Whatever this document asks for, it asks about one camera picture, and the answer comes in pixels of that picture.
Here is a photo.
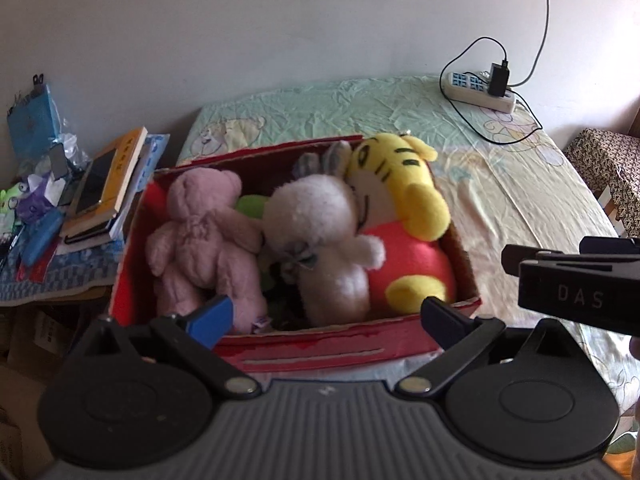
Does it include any pink teddy bear plush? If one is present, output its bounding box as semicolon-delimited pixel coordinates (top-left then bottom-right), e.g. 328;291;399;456
145;167;268;334

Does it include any green bean plush toy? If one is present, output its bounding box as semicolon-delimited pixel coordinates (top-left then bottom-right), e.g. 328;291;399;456
235;195;269;220

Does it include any yellow tiger plush toy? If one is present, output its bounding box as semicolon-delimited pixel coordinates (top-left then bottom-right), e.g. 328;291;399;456
345;133;456;316

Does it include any white rabbit plush blue bow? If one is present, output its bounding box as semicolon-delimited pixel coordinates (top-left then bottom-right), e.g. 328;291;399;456
262;141;386;327

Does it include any blue checkered cloth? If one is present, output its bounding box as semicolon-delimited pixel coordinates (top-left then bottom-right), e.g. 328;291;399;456
1;240;125;307

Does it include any floral brown cloth cover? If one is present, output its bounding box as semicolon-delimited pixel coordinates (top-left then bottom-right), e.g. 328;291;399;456
564;128;639;237

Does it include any cartoon print bed sheet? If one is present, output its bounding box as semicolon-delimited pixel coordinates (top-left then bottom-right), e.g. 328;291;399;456
177;75;640;441

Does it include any red cardboard box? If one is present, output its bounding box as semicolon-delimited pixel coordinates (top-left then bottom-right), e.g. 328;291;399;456
110;136;481;373

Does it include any smartphone on book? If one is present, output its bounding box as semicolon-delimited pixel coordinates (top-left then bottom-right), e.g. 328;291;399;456
75;148;116;216

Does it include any blue pencil case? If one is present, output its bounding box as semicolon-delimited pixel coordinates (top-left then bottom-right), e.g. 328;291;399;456
22;208;64;268

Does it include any yellow book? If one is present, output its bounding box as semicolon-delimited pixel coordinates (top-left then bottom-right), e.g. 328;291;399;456
60;127;148;237

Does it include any green frog toy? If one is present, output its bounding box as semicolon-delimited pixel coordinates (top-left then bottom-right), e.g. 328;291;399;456
0;181;29;221

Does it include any white power strip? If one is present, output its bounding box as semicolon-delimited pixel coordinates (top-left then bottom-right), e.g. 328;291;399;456
442;72;516;114

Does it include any black charger adapter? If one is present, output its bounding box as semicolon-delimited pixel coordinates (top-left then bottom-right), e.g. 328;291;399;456
487;58;510;98

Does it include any blue plastic bag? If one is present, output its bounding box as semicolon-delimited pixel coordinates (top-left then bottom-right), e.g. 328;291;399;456
6;74;87;177

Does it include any black charger cable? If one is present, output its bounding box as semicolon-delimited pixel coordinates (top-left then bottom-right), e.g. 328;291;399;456
439;34;545;146

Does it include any grey power strip cord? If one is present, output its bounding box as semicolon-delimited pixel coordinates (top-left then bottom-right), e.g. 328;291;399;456
508;0;552;89

